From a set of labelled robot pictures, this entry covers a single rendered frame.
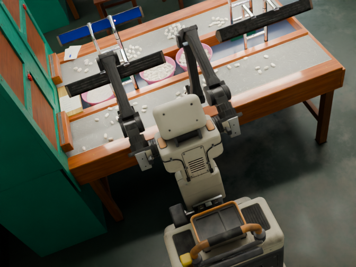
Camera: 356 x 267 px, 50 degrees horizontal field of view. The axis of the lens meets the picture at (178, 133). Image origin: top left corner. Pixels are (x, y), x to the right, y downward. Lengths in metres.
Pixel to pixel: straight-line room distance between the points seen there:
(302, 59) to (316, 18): 1.66
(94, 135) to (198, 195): 0.87
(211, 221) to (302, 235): 1.08
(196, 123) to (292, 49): 1.34
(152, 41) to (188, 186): 1.49
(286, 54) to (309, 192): 0.99
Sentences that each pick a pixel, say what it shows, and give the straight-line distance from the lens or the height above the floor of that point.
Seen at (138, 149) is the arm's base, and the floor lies 1.22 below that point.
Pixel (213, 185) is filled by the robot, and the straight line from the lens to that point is 2.01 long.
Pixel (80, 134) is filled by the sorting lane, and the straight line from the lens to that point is 2.61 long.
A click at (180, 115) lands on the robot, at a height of 1.35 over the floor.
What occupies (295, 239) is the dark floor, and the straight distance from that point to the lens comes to 2.77.
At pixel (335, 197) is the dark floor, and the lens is 2.94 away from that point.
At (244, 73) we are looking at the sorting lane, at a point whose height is 0.74.
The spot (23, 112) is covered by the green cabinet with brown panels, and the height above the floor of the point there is 1.31.
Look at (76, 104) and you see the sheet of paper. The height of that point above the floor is 0.78.
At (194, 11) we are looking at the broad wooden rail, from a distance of 3.27.
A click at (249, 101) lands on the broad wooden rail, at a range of 2.43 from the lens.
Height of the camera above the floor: 2.53
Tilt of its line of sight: 49 degrees down
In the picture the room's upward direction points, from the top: 17 degrees counter-clockwise
